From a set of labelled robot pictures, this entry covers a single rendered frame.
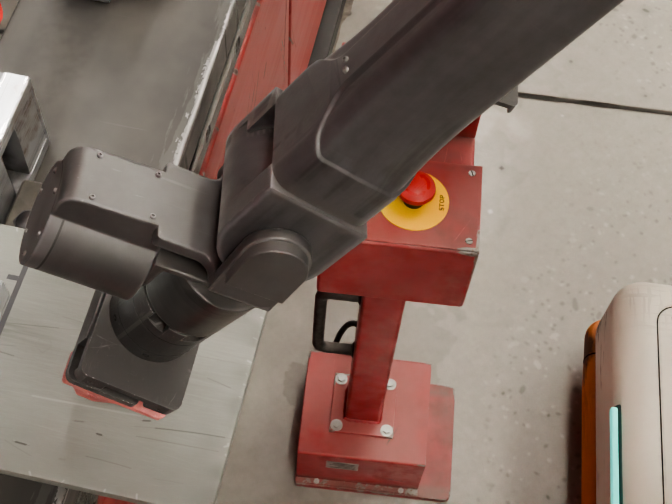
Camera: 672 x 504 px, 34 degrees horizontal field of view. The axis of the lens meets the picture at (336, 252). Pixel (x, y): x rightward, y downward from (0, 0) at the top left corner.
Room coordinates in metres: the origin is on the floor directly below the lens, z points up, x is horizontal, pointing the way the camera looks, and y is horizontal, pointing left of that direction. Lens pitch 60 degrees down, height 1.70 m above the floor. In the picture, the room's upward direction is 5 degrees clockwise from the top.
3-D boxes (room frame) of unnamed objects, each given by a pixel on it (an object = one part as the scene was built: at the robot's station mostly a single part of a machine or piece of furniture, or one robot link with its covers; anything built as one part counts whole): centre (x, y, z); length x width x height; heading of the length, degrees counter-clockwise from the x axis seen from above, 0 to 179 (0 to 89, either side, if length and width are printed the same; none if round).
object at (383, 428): (0.66, -0.06, 0.13); 0.10 x 0.10 x 0.01; 89
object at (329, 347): (0.66, -0.01, 0.40); 0.06 x 0.02 x 0.18; 89
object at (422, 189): (0.61, -0.07, 0.79); 0.04 x 0.04 x 0.04
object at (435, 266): (0.66, -0.06, 0.75); 0.20 x 0.16 x 0.18; 179
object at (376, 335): (0.66, -0.06, 0.39); 0.05 x 0.05 x 0.54; 89
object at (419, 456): (0.66, -0.09, 0.06); 0.25 x 0.20 x 0.12; 89
